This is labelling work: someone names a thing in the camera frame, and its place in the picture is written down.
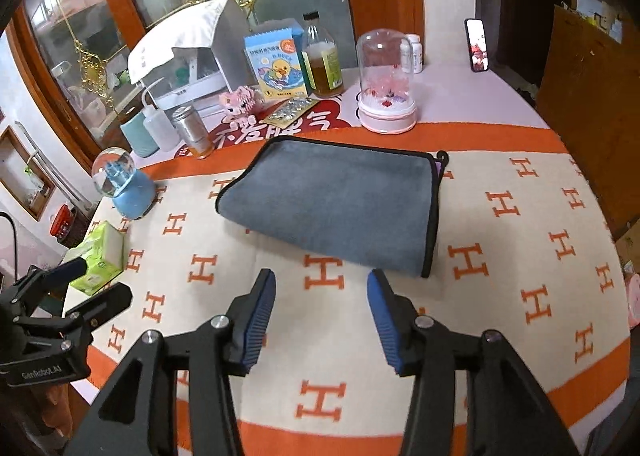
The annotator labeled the purple and grey towel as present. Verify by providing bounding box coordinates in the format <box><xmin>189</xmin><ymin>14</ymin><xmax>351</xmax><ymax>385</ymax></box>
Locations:
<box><xmin>215</xmin><ymin>137</ymin><xmax>449</xmax><ymax>278</ymax></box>

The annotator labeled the green tissue pack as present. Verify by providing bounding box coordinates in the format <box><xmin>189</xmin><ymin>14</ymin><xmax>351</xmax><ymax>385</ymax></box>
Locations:
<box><xmin>63</xmin><ymin>221</ymin><xmax>125</xmax><ymax>295</ymax></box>

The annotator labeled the blue snow globe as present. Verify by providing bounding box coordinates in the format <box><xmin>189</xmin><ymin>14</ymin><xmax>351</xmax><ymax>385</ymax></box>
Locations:
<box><xmin>91</xmin><ymin>147</ymin><xmax>156</xmax><ymax>220</ymax></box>

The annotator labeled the orange cream H-pattern tablecloth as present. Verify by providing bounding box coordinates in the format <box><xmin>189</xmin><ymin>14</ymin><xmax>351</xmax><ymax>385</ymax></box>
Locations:
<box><xmin>78</xmin><ymin>123</ymin><xmax>630</xmax><ymax>455</ymax></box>

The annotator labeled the teal cylindrical container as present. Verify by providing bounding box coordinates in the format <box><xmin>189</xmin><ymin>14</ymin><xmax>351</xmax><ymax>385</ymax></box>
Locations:
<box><xmin>120</xmin><ymin>108</ymin><xmax>160</xmax><ymax>158</ymax></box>

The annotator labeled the pink cylindrical container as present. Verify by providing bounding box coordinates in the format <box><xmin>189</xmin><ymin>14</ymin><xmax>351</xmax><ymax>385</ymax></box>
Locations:
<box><xmin>626</xmin><ymin>274</ymin><xmax>640</xmax><ymax>330</ymax></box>

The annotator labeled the white squeeze bottle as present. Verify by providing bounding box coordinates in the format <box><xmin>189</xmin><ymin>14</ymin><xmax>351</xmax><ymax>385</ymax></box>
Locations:
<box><xmin>141</xmin><ymin>90</ymin><xmax>180</xmax><ymax>151</ymax></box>

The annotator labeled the silver metal can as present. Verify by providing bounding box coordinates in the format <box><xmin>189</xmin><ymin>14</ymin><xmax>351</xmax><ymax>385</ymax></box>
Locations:
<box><xmin>171</xmin><ymin>104</ymin><xmax>214</xmax><ymax>158</ymax></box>

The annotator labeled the cardboard box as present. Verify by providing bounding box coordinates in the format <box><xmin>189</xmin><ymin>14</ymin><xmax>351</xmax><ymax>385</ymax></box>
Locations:
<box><xmin>615</xmin><ymin>227</ymin><xmax>640</xmax><ymax>275</ymax></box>

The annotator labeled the pink block toy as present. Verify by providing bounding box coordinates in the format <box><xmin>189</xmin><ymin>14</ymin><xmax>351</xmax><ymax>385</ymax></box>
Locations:
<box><xmin>219</xmin><ymin>86</ymin><xmax>256</xmax><ymax>130</ymax></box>

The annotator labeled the pill blister pack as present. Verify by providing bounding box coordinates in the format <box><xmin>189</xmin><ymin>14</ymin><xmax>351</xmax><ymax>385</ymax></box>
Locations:
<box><xmin>262</xmin><ymin>97</ymin><xmax>319</xmax><ymax>130</ymax></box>

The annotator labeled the brown liquid glass bottle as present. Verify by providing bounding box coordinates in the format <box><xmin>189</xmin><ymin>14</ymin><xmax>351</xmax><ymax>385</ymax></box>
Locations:
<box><xmin>303</xmin><ymin>12</ymin><xmax>344</xmax><ymax>98</ymax></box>

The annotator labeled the pink glass dome ornament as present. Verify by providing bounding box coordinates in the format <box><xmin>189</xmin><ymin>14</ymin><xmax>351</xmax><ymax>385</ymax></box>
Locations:
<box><xmin>357</xmin><ymin>29</ymin><xmax>418</xmax><ymax>135</ymax></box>

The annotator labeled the white pill bottle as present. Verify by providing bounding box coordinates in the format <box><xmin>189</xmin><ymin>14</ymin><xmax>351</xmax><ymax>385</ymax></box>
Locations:
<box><xmin>400</xmin><ymin>34</ymin><xmax>423</xmax><ymax>74</ymax></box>

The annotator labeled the black smartphone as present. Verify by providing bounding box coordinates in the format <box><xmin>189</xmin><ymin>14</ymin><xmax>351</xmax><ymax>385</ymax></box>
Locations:
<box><xmin>464</xmin><ymin>18</ymin><xmax>489</xmax><ymax>72</ymax></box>

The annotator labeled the wooden shelf cabinet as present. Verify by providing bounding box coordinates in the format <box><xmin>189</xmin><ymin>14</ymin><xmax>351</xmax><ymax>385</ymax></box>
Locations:
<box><xmin>537</xmin><ymin>0</ymin><xmax>639</xmax><ymax>238</ymax></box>

